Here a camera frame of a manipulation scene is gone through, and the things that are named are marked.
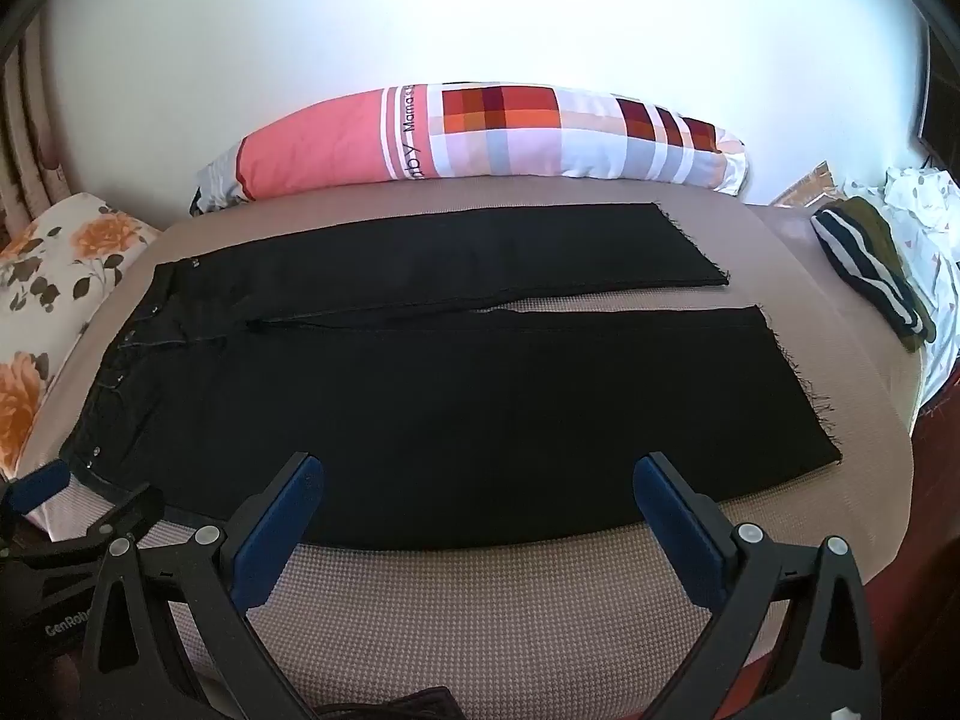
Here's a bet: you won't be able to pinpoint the black pants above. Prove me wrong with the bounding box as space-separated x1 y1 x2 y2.
64 203 841 551

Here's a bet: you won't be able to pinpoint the white floral pillow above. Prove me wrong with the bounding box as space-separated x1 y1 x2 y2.
0 193 160 478

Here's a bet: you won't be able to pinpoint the beige woven bed cover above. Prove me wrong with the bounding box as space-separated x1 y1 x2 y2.
23 177 923 718

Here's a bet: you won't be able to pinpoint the brown curtain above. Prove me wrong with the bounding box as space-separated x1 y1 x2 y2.
0 15 71 241

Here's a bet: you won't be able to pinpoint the striped navy olive garment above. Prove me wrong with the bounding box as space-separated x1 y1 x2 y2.
811 197 937 353

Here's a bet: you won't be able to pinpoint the white patterned cloth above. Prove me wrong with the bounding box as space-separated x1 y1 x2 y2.
843 167 958 405

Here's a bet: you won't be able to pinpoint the pink plaid bolster pillow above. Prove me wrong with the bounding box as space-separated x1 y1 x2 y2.
190 83 748 216

